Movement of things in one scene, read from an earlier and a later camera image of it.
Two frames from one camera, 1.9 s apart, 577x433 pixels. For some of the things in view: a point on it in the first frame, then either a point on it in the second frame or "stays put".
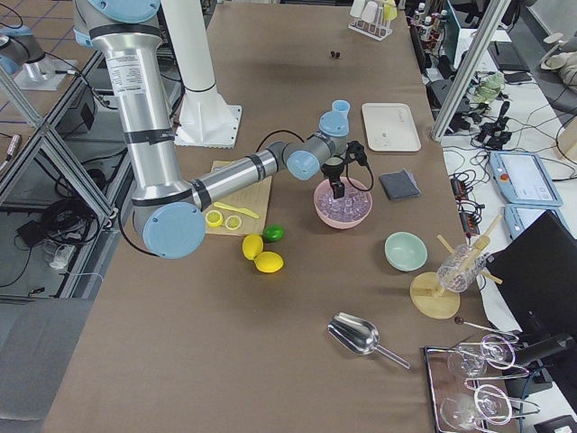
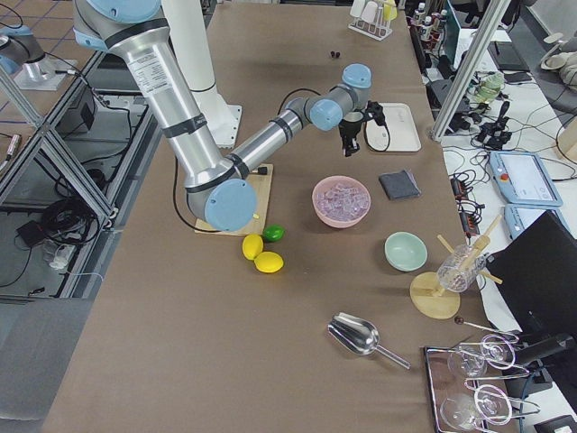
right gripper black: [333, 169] to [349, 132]
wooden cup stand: [427, 296] stays put
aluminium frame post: [470, 69] stays put
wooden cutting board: [253, 198] stays put
